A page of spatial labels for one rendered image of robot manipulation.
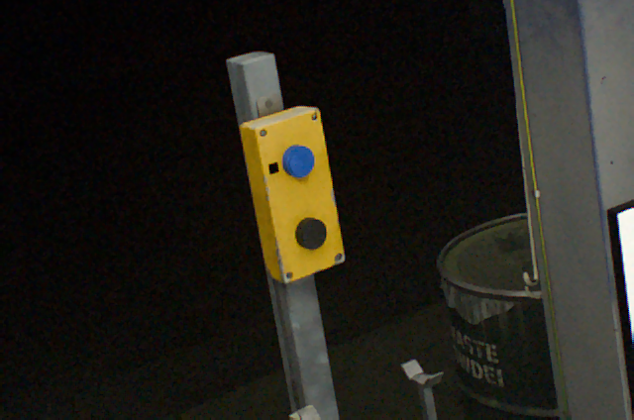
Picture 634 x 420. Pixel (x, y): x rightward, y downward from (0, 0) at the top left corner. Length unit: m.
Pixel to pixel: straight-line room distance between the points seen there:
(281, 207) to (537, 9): 0.55
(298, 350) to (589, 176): 0.56
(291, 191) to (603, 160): 0.53
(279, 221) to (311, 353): 0.27
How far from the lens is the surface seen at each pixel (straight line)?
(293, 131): 2.04
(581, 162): 2.26
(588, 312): 2.37
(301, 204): 2.07
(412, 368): 2.17
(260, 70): 2.07
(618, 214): 2.26
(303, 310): 2.18
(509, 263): 3.24
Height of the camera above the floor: 2.01
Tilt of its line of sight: 16 degrees down
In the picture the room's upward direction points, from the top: 10 degrees counter-clockwise
